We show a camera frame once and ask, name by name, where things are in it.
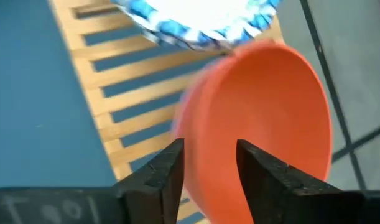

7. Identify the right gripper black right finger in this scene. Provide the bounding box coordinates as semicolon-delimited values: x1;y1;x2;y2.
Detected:
236;139;380;224

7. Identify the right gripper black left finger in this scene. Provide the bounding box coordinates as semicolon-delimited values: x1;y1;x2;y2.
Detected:
0;138;186;224

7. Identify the red plastic bowl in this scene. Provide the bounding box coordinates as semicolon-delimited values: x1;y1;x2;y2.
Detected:
172;40;333;224

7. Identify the blue patterned paper bowl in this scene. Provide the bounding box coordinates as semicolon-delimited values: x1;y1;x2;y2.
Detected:
114;0;282;44
110;0;271;52

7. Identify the wooden slatted shelf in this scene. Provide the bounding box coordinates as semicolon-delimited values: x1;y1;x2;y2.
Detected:
48;0;285;224

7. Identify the blue-grey table mat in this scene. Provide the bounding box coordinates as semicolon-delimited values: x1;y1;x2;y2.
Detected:
0;0;223;224

